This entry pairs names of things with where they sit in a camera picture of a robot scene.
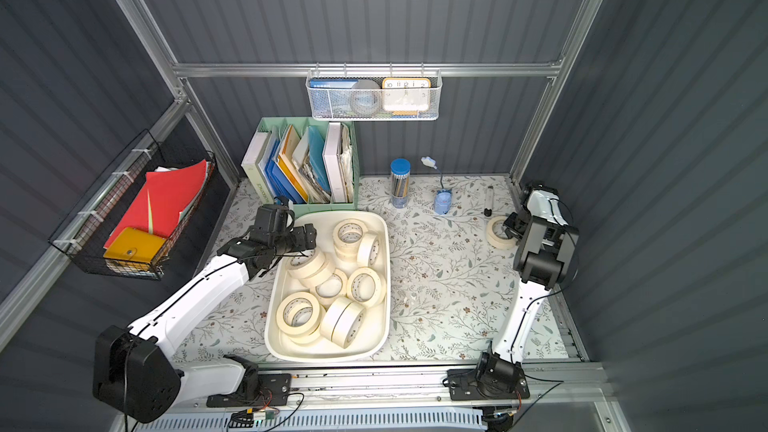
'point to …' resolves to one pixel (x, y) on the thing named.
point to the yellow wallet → (134, 244)
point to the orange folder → (288, 164)
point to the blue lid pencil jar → (400, 169)
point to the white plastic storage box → (374, 339)
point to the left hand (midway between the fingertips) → (298, 231)
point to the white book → (249, 164)
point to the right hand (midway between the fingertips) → (523, 239)
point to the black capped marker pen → (488, 209)
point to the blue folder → (276, 179)
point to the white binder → (332, 164)
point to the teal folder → (316, 137)
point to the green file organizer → (268, 124)
